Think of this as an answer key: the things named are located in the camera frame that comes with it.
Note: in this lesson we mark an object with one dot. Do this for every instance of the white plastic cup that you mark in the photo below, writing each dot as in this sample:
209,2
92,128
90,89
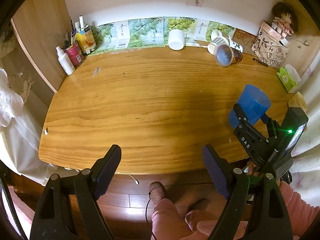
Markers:
176,39

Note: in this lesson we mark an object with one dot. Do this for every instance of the pink red can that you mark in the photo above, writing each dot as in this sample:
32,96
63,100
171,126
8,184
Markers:
75,54

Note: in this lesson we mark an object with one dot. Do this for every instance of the green grape print boxes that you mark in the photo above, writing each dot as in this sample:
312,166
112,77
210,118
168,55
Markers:
154,32

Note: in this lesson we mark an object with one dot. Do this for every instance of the yellow snack package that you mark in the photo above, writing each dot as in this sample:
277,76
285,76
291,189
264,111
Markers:
85,40

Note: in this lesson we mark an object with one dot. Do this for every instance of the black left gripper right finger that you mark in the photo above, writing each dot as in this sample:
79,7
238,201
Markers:
269,218

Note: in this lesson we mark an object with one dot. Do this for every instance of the black camera box green light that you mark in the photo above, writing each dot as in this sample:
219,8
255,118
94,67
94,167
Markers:
293,129

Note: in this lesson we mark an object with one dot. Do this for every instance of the white cup behind stack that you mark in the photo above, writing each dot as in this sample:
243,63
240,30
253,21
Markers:
215,33

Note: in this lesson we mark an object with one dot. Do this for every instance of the checkered paper cup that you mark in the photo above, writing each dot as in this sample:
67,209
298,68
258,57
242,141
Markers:
216,42

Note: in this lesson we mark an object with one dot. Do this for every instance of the blue plastic cup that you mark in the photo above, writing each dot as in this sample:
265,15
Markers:
254,102

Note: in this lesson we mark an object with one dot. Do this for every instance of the black pen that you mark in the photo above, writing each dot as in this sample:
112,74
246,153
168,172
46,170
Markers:
260,62

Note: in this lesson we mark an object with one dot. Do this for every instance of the brown haired doll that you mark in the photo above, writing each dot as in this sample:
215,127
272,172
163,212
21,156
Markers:
285,21

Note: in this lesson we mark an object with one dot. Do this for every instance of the white spray bottle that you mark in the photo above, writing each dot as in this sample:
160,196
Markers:
65,61

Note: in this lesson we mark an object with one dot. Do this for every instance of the brown round print box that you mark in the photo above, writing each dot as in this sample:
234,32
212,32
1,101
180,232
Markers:
244,39

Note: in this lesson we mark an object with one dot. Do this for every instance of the brown printed paper cup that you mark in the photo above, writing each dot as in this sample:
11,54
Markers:
225,55

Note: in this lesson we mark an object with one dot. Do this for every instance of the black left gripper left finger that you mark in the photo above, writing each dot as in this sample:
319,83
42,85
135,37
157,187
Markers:
53,217

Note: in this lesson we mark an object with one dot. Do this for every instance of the letter print canvas bag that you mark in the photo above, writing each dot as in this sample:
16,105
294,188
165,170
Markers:
268,50

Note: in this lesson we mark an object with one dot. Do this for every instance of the white lace curtain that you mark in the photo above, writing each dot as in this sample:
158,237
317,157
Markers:
25,98

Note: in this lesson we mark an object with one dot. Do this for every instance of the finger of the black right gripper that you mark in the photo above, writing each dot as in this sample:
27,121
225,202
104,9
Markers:
241,119
271,125

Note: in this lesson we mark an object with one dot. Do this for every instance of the green tissue pack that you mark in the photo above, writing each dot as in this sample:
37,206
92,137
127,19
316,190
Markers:
289,77

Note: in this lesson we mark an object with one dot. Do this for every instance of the white panda print cup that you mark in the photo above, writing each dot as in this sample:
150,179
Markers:
234,45

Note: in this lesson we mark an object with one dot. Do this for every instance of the pink patterned roll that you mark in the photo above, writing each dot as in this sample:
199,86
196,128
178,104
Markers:
270,31

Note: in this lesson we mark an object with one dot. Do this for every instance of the yellow ceramic mug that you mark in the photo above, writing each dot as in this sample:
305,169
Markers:
298,101

